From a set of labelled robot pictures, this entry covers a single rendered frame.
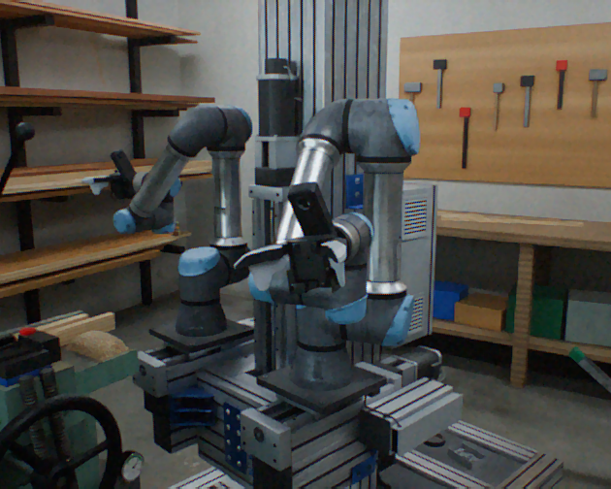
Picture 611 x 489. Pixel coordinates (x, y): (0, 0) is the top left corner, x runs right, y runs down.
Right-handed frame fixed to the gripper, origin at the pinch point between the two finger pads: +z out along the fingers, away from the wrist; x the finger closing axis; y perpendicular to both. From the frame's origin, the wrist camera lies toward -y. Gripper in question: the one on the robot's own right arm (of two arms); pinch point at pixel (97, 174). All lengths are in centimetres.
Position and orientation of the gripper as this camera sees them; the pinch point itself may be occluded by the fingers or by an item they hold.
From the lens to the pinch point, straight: 225.0
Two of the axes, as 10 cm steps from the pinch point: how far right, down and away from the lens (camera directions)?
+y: 0.7, 9.5, 3.1
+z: -8.5, -1.0, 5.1
